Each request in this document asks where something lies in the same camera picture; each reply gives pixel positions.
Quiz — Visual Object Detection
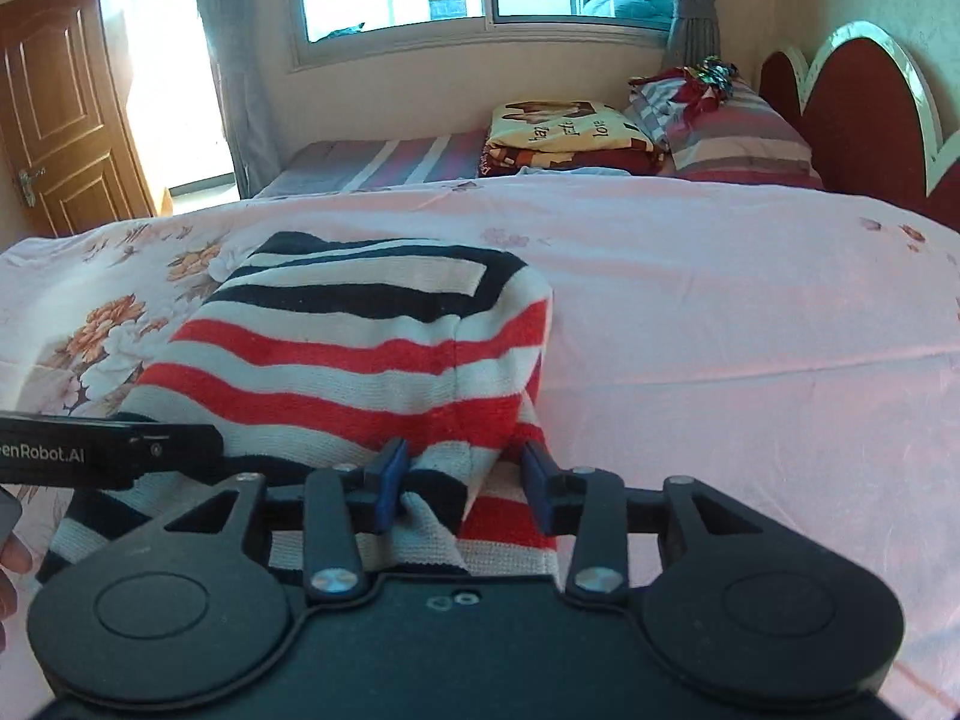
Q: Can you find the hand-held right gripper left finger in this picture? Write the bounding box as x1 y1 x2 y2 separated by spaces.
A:
150 439 412 602

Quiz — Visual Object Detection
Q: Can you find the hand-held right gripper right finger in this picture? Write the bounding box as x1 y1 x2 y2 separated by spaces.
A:
520 439 788 607

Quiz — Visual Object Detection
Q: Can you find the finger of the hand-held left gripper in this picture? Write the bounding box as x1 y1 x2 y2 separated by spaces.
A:
131 424 224 485

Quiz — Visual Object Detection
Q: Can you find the red black white striped sweater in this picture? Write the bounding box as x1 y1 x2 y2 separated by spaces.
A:
34 231 563 593

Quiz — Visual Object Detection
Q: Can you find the person's left hand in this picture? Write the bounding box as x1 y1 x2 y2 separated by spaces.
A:
0 529 37 653

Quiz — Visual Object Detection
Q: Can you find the pink floral bedsheet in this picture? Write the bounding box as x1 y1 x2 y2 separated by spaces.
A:
0 172 960 720

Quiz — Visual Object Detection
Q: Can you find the crumpled grey white cloth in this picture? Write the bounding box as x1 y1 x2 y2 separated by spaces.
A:
517 165 631 179

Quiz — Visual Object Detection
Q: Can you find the purple striped mattress sheet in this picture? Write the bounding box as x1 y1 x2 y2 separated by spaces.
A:
251 131 496 200

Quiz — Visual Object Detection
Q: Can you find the brown wooden door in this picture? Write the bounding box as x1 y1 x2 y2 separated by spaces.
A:
0 0 162 241

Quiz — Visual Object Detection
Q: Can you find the folded yellow cartoon blanket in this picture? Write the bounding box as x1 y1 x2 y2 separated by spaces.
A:
476 97 665 179

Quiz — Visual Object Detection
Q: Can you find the dark red pillow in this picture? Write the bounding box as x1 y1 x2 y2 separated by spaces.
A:
660 167 826 191

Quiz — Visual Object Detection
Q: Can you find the grey curtain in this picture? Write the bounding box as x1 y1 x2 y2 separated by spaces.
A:
577 0 732 80
187 0 290 200

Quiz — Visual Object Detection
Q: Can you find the pink grey striped pillow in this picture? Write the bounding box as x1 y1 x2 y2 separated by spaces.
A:
626 79 822 181

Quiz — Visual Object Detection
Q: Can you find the colourful ribbon bow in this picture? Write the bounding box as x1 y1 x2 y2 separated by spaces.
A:
679 56 743 110

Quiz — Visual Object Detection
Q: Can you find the red scalloped headboard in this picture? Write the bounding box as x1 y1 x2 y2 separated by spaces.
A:
757 21 960 230

